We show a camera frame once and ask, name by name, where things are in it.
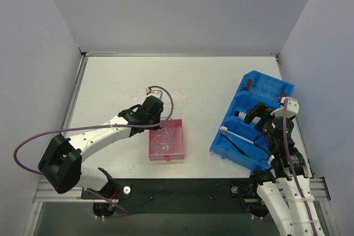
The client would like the clear plastic cup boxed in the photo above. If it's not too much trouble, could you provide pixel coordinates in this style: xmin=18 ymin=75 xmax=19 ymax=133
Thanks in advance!
xmin=152 ymin=135 xmax=172 ymax=155
xmin=160 ymin=117 xmax=175 ymax=137

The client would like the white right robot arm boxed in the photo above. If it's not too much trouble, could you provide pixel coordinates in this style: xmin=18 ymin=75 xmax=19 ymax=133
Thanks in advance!
xmin=244 ymin=97 xmax=324 ymax=235

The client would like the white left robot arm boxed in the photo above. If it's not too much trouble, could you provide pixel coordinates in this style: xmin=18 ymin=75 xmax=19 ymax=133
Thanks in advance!
xmin=38 ymin=96 xmax=164 ymax=198

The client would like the black-capped toothpaste tube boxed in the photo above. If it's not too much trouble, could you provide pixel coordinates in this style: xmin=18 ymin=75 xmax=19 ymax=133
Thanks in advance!
xmin=234 ymin=111 xmax=246 ymax=119

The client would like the clear textured glass tray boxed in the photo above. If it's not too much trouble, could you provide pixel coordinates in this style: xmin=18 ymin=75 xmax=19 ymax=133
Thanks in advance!
xmin=129 ymin=89 xmax=188 ymax=109

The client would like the white toothbrush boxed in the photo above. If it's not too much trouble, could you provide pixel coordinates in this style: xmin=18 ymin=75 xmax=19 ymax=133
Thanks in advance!
xmin=219 ymin=126 xmax=253 ymax=144

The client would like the black toothbrush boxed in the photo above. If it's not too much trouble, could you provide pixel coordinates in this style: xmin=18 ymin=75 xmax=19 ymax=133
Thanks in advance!
xmin=220 ymin=132 xmax=249 ymax=157

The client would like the pink plastic drawer box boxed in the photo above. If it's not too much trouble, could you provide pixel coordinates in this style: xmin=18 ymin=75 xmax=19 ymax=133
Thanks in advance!
xmin=148 ymin=119 xmax=185 ymax=161

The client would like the blue plastic bin organizer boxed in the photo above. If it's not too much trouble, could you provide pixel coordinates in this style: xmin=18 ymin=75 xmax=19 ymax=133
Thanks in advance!
xmin=210 ymin=70 xmax=294 ymax=171

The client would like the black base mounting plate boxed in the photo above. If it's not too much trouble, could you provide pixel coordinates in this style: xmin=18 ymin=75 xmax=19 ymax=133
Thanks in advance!
xmin=81 ymin=177 xmax=261 ymax=214

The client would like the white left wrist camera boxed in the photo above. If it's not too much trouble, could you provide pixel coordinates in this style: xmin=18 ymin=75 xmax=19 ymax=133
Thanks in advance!
xmin=145 ymin=87 xmax=163 ymax=101

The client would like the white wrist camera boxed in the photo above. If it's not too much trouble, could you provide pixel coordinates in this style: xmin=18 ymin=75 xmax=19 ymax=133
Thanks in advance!
xmin=145 ymin=87 xmax=163 ymax=101
xmin=271 ymin=97 xmax=299 ymax=119

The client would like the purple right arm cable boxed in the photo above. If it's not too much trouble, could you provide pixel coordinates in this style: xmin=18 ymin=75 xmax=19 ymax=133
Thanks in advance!
xmin=282 ymin=96 xmax=319 ymax=236

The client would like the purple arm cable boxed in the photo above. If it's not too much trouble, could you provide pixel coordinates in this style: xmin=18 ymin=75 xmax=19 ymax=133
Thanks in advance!
xmin=282 ymin=96 xmax=319 ymax=236
xmin=13 ymin=85 xmax=174 ymax=217

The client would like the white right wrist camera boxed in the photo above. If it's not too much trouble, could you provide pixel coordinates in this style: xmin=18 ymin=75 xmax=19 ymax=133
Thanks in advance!
xmin=271 ymin=97 xmax=299 ymax=119

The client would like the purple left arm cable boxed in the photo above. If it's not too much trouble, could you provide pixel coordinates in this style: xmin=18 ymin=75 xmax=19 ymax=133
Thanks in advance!
xmin=13 ymin=85 xmax=174 ymax=217

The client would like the aluminium frame rail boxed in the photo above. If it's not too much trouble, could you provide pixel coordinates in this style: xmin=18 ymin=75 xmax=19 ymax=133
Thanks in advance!
xmin=33 ymin=176 xmax=331 ymax=203

